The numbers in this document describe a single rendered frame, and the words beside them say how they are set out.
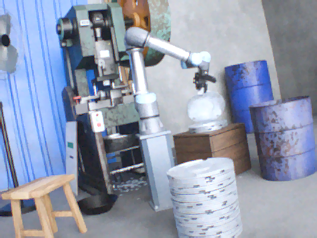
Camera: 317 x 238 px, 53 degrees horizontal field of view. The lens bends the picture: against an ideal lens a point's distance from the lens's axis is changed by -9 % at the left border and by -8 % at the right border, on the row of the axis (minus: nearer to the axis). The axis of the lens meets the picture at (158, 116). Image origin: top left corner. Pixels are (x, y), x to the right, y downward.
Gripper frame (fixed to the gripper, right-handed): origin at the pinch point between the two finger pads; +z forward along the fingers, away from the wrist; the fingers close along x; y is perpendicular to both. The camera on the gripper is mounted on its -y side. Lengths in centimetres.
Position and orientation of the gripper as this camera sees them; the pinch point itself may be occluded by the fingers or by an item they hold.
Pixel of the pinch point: (203, 93)
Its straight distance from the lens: 245.6
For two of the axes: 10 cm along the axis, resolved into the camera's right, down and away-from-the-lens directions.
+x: 2.7, 7.0, -6.6
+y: -9.6, 1.9, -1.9
